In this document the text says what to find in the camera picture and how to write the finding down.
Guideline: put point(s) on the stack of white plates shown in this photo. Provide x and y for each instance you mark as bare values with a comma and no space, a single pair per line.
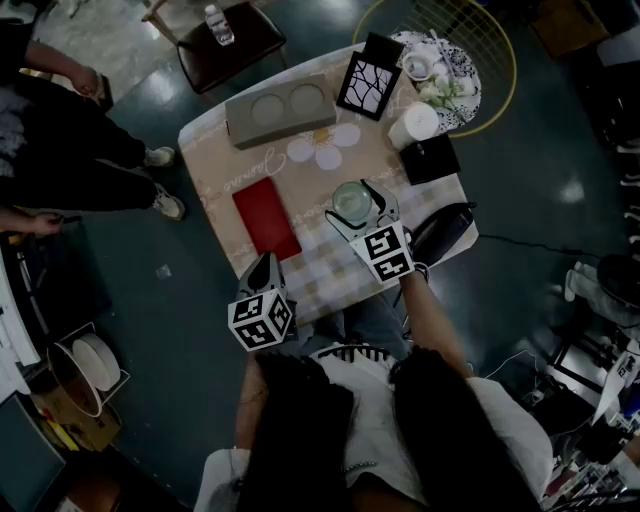
97,360

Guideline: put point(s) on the person's grey trousers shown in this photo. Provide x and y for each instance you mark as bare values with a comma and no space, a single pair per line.
370,320

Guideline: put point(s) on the wooden round hoop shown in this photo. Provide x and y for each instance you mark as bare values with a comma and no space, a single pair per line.
95,405

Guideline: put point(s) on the black and white patterned plate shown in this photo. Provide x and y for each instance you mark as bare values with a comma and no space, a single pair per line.
467,95

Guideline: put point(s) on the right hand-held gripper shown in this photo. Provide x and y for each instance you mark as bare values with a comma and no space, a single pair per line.
382,252

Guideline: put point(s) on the red tray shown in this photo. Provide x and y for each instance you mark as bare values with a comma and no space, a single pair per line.
267,220

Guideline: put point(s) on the frosted glass cup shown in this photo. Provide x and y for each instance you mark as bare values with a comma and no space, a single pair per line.
350,202

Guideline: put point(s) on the white flowers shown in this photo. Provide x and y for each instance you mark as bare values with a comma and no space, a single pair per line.
440,92

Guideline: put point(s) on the person's white shirt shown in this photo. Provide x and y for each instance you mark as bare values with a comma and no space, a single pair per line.
370,405

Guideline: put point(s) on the white marker board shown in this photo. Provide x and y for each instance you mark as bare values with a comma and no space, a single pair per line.
620,372

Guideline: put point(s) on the clear plastic scrap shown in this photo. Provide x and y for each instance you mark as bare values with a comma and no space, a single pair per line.
163,271

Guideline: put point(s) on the black box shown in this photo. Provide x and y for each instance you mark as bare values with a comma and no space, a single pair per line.
430,160

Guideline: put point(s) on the grey clothing heap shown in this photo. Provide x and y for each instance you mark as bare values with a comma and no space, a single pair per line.
582,290

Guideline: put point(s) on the white desk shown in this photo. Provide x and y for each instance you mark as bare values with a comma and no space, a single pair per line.
15,325

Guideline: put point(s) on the black fan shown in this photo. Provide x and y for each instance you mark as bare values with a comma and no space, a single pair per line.
620,280

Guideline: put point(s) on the grey two-hole tray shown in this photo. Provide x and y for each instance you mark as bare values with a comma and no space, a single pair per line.
240,114

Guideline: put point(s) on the beige checked tablecloth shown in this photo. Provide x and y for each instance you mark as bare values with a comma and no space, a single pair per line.
320,272

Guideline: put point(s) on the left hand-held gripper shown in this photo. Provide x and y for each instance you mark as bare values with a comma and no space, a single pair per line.
260,320

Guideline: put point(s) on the person's left forearm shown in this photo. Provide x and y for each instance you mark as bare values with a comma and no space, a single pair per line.
245,400

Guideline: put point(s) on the black branch picture frame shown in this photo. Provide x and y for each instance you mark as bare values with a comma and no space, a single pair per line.
367,85

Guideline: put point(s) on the black pouch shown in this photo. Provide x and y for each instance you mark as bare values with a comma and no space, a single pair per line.
442,230

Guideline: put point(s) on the small white bowl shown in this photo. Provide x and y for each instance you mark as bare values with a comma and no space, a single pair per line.
417,65

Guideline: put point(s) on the person's right forearm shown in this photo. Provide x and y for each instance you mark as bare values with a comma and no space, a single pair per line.
430,325

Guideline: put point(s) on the plain cardboard box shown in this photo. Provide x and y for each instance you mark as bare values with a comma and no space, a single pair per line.
570,25

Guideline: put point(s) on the dark seat wooden chair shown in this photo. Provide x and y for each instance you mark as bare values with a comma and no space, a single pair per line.
235,55

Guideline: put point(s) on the printed cardboard box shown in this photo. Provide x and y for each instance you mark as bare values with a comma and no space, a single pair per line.
100,430

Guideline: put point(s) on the small plain black frame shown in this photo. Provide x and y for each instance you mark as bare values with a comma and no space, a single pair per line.
385,46

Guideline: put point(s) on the clear water bottle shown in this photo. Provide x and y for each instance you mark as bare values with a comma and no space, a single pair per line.
220,25

